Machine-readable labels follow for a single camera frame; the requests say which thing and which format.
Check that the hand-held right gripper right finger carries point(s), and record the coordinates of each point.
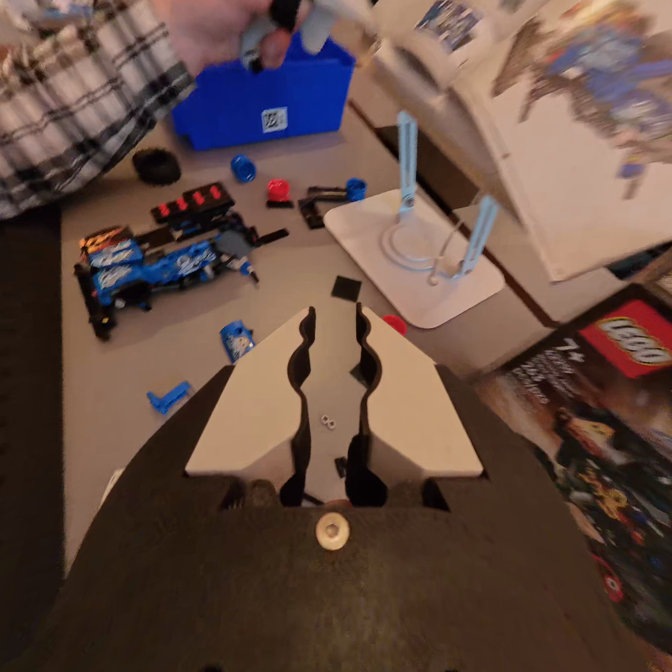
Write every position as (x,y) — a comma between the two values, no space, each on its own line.
(420,420)

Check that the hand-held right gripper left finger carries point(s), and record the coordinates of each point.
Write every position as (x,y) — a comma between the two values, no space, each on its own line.
(252,420)

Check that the blue printed curved panel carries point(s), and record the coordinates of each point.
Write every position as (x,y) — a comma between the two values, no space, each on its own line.
(237,340)

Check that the blue angled beam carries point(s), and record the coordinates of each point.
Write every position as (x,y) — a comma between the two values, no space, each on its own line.
(169,396)

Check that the instruction booklet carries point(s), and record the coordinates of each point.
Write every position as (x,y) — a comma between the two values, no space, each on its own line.
(567,157)

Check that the person's left forearm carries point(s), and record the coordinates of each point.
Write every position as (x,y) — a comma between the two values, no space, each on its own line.
(78,105)

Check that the grey desk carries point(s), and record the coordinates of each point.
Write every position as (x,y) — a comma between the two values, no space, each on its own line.
(183,446)

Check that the person's left hand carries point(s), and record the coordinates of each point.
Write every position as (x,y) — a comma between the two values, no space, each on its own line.
(210,26)

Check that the black connector pin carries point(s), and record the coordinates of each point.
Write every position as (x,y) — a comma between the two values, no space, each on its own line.
(341,466)

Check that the blue storage bin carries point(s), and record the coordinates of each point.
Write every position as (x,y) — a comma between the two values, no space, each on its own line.
(252,99)

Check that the red wheel rim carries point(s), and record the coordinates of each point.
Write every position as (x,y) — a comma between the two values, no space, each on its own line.
(279,190)
(396,324)

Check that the black axle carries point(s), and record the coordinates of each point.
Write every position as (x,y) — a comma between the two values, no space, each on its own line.
(313,497)

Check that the black smooth square tile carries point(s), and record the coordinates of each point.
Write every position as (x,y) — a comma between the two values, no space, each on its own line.
(346,287)

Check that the blue wheel rim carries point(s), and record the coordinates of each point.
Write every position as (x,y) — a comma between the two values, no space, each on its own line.
(356,188)
(243,168)

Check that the black beam with holes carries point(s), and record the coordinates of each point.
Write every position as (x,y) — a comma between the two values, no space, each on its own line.
(326,193)

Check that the white book stand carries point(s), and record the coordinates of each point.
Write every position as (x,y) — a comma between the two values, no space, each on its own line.
(420,252)

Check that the flat black beam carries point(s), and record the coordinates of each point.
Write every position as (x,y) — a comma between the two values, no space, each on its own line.
(279,204)

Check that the dark toy set box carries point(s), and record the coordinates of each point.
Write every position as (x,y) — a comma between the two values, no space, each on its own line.
(603,420)

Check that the black rubber tyre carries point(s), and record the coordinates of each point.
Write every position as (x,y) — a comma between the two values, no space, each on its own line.
(156,166)

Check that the black block with red pins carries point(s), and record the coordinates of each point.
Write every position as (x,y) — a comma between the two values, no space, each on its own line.
(191,202)

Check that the black frame piece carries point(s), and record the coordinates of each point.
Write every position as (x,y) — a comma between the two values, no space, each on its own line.
(312,211)

